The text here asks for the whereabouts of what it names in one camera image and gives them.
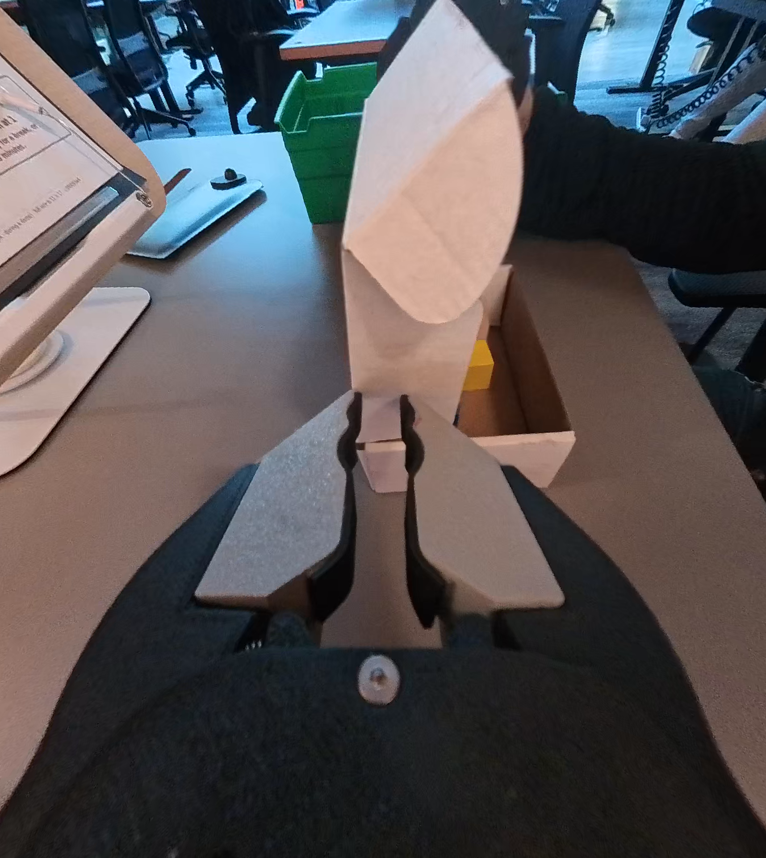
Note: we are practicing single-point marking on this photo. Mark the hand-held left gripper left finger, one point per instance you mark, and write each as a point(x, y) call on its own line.
point(282, 523)

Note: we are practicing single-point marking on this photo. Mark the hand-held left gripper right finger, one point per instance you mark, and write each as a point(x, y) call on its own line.
point(483, 529)

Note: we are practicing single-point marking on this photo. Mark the white cardboard mailer box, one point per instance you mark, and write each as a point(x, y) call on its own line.
point(436, 167)

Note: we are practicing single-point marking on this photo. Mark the yellow cube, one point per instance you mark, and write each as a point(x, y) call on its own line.
point(480, 368)

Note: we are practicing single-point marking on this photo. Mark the person's right forearm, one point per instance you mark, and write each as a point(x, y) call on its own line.
point(657, 188)

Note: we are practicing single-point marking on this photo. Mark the wooden-top desk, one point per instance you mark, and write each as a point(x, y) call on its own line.
point(336, 27)

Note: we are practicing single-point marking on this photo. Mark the green plastic bin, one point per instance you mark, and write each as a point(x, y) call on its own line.
point(316, 147)

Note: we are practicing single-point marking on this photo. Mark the instruction sheet on stand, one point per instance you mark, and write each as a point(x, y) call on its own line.
point(88, 348)

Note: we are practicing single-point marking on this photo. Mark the small black knob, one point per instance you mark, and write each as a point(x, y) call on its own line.
point(228, 178)

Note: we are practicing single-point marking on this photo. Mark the grey metal tray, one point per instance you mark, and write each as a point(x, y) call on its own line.
point(195, 221)

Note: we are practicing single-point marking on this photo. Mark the black office chair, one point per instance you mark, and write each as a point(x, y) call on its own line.
point(724, 285)

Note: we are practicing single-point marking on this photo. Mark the brown strip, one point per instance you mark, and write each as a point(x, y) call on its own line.
point(175, 177)

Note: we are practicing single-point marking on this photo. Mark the printed instruction sheet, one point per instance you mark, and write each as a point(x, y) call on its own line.
point(7, 147)

